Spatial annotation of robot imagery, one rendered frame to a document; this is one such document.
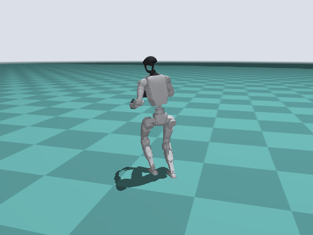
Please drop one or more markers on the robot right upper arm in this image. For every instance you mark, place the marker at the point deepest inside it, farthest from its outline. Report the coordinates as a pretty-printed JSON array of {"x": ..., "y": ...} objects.
[{"x": 169, "y": 86}]

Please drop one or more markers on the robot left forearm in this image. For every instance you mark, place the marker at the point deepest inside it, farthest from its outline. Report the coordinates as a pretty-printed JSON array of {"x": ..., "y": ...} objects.
[{"x": 133, "y": 105}]

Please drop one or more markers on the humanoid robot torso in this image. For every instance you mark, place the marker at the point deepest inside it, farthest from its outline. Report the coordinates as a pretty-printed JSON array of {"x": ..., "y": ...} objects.
[{"x": 157, "y": 95}]

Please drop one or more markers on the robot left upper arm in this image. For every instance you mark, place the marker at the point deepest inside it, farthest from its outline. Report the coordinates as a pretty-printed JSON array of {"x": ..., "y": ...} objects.
[{"x": 140, "y": 91}]

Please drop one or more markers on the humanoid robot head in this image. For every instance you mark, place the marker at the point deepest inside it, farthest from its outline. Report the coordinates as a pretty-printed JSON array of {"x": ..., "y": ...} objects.
[{"x": 150, "y": 61}]

